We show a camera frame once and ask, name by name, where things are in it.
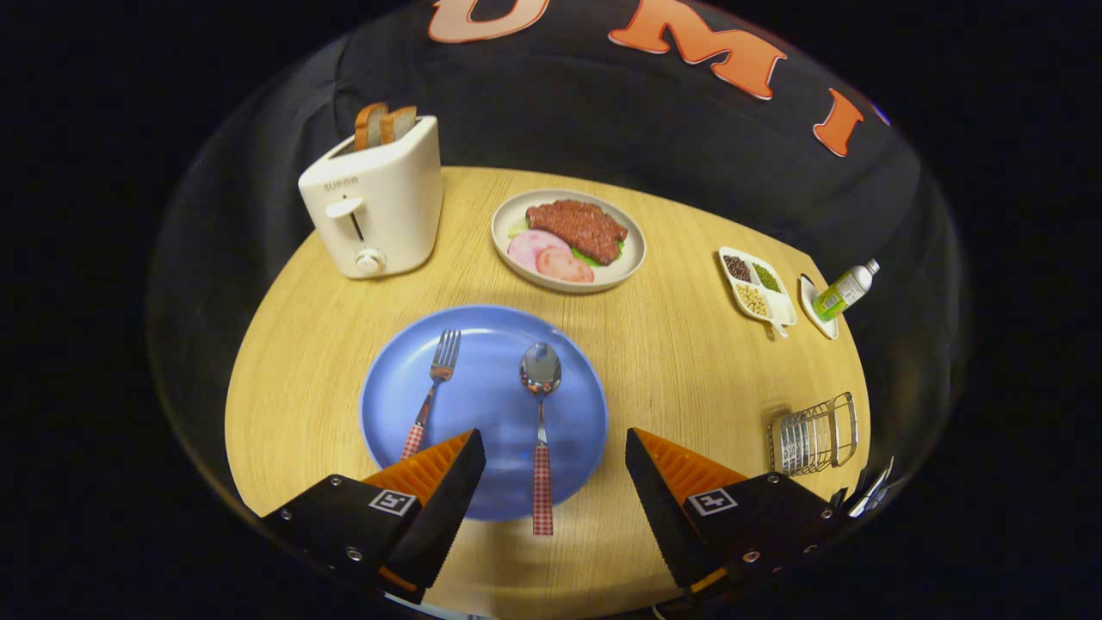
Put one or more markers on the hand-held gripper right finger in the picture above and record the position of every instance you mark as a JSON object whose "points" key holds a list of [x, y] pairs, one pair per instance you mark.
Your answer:
{"points": [[659, 508]]}

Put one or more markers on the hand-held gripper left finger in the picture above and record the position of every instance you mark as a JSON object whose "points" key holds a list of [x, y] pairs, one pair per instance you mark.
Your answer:
{"points": [[448, 508]]}

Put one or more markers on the blue round plate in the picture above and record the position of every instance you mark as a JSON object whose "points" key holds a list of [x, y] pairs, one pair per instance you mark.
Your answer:
{"points": [[486, 413]]}

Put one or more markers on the yellow beans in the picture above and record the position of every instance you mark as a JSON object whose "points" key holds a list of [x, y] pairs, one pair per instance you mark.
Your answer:
{"points": [[752, 300]]}

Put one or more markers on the white sectioned dish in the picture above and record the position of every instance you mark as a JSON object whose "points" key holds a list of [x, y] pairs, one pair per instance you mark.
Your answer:
{"points": [[779, 306]]}

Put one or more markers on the small white saucer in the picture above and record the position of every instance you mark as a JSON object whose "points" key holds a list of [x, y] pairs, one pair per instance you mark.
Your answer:
{"points": [[818, 325]]}

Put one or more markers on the dark brown beans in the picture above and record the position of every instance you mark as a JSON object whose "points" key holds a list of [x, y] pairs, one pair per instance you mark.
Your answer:
{"points": [[738, 268]]}

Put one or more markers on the green beans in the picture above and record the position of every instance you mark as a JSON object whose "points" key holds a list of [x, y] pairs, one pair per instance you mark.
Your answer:
{"points": [[767, 277]]}

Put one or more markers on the salmon pink ham slice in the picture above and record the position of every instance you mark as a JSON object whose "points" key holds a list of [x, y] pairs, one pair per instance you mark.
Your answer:
{"points": [[568, 267]]}

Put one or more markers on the green lettuce leaf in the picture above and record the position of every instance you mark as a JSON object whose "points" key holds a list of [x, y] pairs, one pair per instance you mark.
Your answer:
{"points": [[596, 257]]}

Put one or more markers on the pale pink ham slice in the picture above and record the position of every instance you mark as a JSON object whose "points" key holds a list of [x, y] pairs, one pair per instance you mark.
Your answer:
{"points": [[527, 248]]}

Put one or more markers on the green label bottle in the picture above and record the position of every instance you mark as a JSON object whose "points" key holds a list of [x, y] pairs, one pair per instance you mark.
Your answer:
{"points": [[839, 293]]}

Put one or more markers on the brown meat steak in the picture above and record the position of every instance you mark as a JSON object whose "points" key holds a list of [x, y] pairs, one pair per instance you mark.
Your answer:
{"points": [[577, 226]]}

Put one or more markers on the beige food plate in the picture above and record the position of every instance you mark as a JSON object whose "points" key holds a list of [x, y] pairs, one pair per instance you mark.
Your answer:
{"points": [[516, 215]]}

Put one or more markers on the white toaster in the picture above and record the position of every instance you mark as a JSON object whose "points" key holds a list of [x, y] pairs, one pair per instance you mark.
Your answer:
{"points": [[387, 198]]}

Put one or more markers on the toast slice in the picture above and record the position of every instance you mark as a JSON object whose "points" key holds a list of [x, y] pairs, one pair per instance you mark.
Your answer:
{"points": [[400, 123], [368, 125]]}

